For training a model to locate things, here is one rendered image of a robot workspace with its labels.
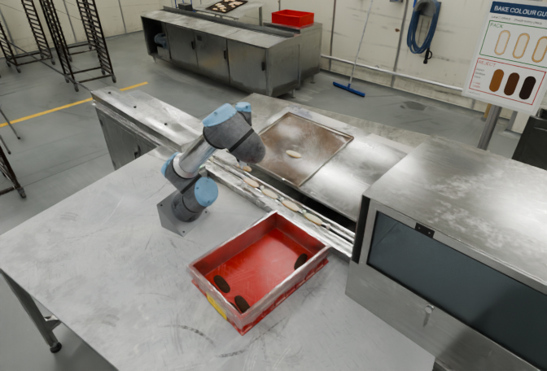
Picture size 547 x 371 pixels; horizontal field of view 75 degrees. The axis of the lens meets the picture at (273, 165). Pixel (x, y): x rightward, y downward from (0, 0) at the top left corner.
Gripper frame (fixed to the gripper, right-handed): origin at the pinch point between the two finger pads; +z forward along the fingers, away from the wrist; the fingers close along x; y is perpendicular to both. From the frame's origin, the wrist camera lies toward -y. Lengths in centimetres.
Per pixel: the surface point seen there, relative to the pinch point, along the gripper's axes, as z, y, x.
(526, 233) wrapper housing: -37, 121, -8
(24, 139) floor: 95, -334, -41
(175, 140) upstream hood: 2, -53, -8
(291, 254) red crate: 11, 53, -22
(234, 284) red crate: 11, 46, -49
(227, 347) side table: 11, 63, -67
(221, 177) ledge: 7.7, -8.5, -9.1
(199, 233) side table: 11.6, 13.2, -41.2
